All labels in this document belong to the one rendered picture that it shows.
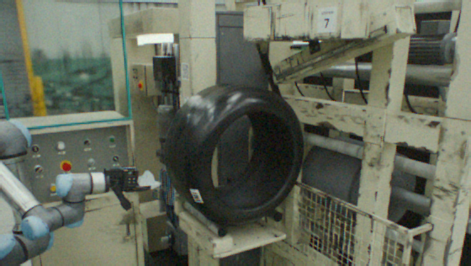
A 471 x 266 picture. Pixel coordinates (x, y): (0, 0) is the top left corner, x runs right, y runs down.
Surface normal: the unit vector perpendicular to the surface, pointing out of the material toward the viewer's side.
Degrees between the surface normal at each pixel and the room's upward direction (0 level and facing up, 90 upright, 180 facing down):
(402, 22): 72
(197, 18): 90
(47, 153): 90
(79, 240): 90
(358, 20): 90
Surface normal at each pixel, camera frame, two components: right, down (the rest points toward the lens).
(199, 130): -0.21, -0.11
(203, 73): 0.50, 0.25
